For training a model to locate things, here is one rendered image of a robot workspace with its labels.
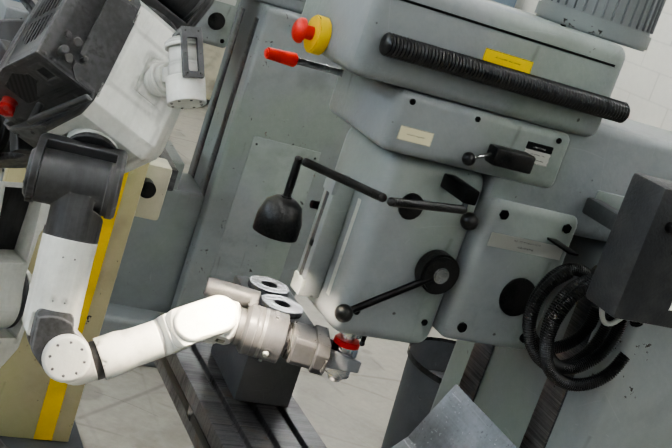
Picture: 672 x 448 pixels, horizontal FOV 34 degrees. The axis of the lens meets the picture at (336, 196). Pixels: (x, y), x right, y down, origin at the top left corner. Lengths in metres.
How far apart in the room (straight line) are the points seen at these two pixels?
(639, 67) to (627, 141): 6.17
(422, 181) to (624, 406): 0.55
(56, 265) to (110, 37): 0.39
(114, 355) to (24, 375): 1.93
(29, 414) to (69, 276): 2.06
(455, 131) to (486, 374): 0.65
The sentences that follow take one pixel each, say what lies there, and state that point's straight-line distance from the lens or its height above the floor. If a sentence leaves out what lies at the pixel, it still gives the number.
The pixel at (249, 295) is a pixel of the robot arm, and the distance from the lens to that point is 1.90.
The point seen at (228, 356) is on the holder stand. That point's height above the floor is 1.03.
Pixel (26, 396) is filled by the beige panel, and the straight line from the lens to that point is 3.80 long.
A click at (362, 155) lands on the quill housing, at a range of 1.79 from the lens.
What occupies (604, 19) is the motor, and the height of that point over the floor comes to 1.92.
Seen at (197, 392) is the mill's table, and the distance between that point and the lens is 2.24.
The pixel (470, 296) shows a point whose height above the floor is 1.43.
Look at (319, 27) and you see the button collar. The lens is 1.69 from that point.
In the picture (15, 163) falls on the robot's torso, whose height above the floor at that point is 1.30.
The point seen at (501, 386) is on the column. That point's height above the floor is 1.21.
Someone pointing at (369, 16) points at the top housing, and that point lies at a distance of 1.60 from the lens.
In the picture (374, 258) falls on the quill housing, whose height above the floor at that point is 1.45.
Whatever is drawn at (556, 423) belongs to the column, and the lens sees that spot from 2.02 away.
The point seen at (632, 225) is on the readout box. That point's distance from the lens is 1.67.
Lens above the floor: 1.92
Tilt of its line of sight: 13 degrees down
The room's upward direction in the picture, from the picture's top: 19 degrees clockwise
